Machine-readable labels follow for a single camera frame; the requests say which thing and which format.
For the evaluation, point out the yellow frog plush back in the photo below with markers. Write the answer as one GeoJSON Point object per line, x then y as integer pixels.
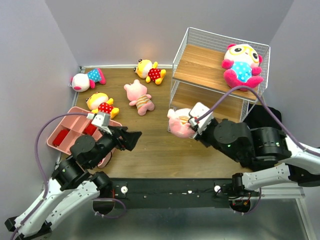
{"type": "Point", "coordinates": [148, 70]}

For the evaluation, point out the black mounting rail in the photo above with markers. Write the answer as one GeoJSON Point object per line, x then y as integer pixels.
{"type": "Point", "coordinates": [170, 193]}

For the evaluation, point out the red block under camera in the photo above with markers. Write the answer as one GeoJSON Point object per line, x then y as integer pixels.
{"type": "Point", "coordinates": [89, 129]}

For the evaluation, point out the pink frog plush striped shirt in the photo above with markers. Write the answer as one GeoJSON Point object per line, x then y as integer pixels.
{"type": "Point", "coordinates": [178, 123]}

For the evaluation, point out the pink divided tray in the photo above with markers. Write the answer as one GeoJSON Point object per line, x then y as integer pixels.
{"type": "Point", "coordinates": [76, 124]}

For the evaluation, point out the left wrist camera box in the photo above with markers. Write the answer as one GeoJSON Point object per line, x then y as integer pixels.
{"type": "Point", "coordinates": [100, 120]}

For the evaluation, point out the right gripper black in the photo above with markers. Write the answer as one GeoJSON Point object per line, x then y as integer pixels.
{"type": "Point", "coordinates": [200, 136]}

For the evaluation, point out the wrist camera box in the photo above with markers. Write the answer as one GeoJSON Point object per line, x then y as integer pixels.
{"type": "Point", "coordinates": [100, 120]}
{"type": "Point", "coordinates": [200, 118]}

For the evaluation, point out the yellow frog plush front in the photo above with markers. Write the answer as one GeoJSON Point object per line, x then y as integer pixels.
{"type": "Point", "coordinates": [100, 102]}

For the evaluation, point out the white wire wooden shelf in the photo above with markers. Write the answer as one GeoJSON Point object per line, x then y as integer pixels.
{"type": "Point", "coordinates": [197, 75]}

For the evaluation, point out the pink plush face down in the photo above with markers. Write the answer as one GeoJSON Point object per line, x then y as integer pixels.
{"type": "Point", "coordinates": [138, 96]}

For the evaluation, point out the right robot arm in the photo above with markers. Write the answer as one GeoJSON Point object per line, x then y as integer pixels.
{"type": "Point", "coordinates": [271, 155]}

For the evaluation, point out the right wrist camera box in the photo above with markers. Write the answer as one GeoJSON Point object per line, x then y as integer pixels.
{"type": "Point", "coordinates": [200, 118]}

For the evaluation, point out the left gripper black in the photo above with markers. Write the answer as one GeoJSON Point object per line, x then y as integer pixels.
{"type": "Point", "coordinates": [130, 138]}

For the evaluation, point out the white panda plush with glasses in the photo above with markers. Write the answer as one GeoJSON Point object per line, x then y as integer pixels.
{"type": "Point", "coordinates": [242, 66]}

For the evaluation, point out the white panda plush blue dress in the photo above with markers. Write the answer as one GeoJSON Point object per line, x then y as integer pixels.
{"type": "Point", "coordinates": [81, 82]}

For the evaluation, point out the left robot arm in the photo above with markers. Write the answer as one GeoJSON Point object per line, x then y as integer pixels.
{"type": "Point", "coordinates": [71, 184]}

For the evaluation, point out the yellow frog plush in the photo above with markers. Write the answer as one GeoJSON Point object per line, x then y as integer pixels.
{"type": "Point", "coordinates": [100, 102]}
{"type": "Point", "coordinates": [148, 70]}

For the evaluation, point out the red block in tray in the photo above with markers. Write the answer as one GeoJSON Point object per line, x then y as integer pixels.
{"type": "Point", "coordinates": [60, 137]}

